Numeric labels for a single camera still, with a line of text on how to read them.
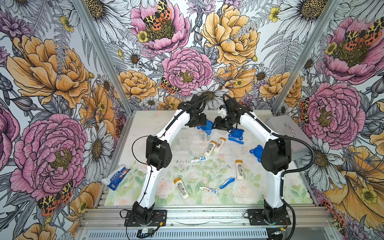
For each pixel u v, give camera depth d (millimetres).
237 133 1052
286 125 898
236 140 1028
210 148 970
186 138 934
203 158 944
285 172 552
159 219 736
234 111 700
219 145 992
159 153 583
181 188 812
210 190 815
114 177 847
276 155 539
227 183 852
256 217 739
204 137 994
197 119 812
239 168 893
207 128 960
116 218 755
